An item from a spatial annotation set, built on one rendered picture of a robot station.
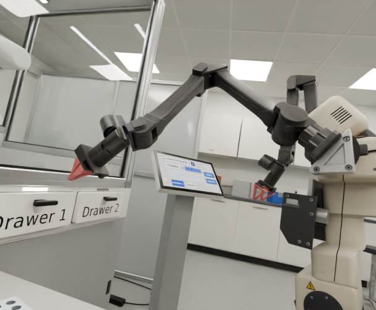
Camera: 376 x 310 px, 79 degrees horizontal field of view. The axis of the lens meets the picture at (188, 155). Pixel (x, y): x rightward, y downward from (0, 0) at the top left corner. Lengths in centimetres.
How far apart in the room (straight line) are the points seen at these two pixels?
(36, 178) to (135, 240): 182
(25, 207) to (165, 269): 110
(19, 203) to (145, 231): 181
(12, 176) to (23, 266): 27
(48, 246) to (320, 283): 84
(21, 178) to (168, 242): 107
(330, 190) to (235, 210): 278
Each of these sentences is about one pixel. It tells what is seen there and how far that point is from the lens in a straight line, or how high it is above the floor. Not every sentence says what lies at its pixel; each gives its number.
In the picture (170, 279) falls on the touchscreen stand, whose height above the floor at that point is 37.
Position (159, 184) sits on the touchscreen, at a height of 98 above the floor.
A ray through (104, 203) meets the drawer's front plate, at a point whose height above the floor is 88.
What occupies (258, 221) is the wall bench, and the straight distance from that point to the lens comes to 361.
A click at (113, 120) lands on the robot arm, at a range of 71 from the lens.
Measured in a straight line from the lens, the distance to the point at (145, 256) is 250.
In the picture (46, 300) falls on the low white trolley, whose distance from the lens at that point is 59.
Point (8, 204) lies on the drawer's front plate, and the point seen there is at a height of 90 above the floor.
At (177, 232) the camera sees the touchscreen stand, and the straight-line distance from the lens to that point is 163.
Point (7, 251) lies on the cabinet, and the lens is 80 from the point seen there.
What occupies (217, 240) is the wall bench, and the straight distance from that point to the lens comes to 364.
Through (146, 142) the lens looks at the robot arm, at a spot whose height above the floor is 112.
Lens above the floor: 103
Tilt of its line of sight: 6 degrees up
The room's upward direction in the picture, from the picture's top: 9 degrees clockwise
